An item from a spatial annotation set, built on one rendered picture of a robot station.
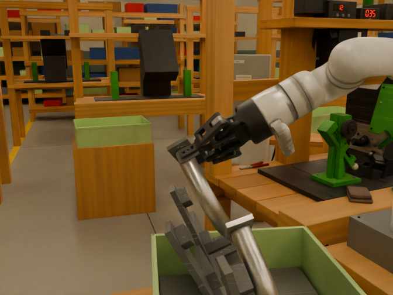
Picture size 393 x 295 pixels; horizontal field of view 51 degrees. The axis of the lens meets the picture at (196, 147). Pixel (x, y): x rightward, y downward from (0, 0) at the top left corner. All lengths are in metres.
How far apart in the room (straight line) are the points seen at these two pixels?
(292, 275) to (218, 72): 0.90
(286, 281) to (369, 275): 0.22
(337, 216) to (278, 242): 0.32
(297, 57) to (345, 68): 1.24
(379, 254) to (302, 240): 0.22
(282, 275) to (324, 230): 0.29
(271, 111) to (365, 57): 0.17
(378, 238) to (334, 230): 0.20
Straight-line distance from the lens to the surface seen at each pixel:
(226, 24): 1.73
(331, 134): 1.65
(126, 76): 8.42
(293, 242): 1.17
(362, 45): 0.73
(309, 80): 0.71
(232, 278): 0.55
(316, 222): 1.35
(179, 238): 0.73
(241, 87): 1.89
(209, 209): 0.69
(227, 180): 1.74
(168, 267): 1.13
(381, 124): 1.88
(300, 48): 1.95
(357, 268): 1.23
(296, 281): 1.14
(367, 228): 1.27
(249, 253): 0.58
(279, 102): 0.69
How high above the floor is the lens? 1.44
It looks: 14 degrees down
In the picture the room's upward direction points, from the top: straight up
